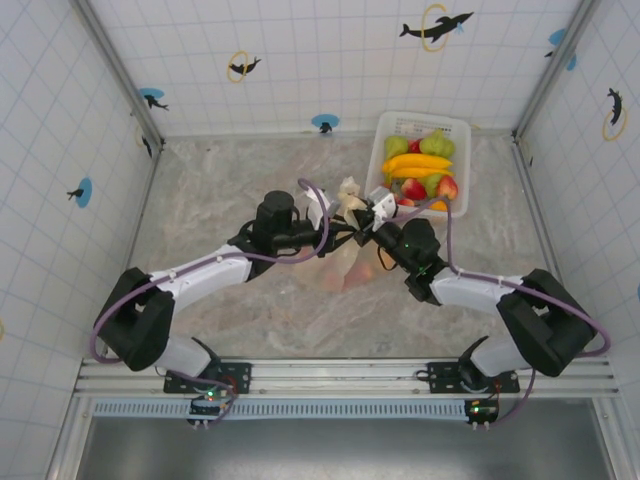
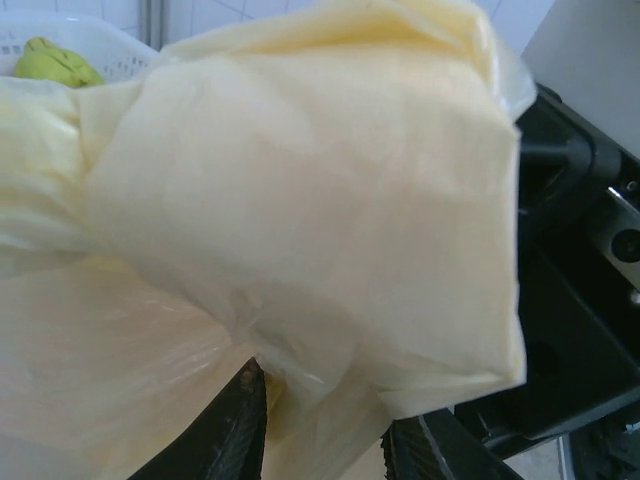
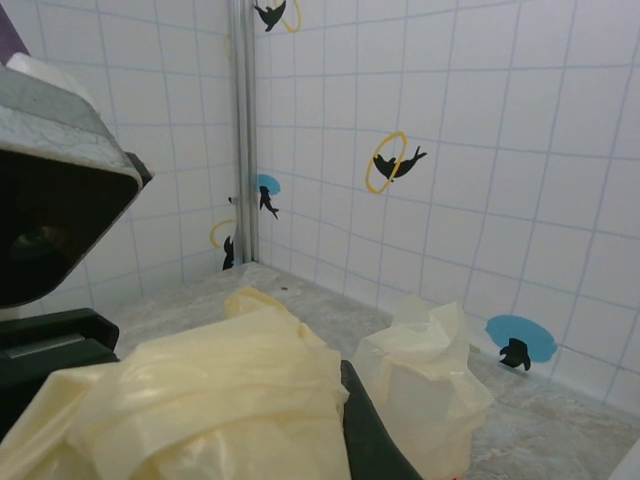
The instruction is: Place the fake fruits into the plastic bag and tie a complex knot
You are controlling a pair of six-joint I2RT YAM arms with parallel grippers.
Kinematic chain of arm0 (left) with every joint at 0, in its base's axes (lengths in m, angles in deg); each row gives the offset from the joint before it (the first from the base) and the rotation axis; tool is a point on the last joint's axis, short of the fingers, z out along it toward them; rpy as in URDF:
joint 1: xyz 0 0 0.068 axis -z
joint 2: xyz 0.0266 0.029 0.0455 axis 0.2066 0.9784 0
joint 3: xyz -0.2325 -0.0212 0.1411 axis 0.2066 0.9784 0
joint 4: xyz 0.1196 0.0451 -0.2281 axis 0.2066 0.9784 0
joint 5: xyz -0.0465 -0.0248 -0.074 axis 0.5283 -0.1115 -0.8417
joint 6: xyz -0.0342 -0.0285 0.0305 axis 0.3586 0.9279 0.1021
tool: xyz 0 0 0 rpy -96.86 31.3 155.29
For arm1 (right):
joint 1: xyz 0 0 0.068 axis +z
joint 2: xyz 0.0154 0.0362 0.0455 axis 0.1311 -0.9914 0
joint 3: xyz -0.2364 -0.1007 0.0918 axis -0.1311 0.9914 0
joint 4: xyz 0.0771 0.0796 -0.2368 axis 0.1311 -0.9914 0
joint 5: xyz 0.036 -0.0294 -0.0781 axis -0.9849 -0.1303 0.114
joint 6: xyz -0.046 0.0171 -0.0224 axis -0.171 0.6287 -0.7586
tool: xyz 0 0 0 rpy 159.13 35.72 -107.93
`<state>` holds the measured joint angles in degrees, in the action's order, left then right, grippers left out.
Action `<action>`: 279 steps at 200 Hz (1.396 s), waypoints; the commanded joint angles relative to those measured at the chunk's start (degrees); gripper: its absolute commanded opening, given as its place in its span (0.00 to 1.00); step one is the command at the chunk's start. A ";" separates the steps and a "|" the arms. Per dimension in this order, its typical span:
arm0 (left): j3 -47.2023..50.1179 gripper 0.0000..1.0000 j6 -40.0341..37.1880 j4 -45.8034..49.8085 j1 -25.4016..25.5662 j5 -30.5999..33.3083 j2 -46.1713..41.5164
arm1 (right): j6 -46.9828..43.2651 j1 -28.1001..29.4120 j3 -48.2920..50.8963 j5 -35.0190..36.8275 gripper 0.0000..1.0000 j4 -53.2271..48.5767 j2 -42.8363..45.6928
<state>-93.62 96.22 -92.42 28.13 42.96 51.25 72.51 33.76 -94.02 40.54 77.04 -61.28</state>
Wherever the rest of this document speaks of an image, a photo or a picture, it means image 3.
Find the marbled plastic table cover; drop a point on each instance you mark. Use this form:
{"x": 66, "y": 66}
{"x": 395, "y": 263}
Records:
{"x": 550, "y": 425}

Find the blue circle penguin sticker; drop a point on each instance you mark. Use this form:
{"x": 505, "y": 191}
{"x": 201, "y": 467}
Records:
{"x": 515, "y": 332}

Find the aluminium corner post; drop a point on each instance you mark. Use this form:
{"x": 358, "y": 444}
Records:
{"x": 245, "y": 125}

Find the blue circle seal sticker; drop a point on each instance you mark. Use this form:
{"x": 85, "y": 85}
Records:
{"x": 267, "y": 182}

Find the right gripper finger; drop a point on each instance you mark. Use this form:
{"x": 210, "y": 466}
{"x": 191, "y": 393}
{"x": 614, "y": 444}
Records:
{"x": 370, "y": 450}

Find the cream orange-print plastic bag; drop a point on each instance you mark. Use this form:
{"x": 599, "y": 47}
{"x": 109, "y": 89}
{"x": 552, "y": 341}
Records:
{"x": 200, "y": 400}

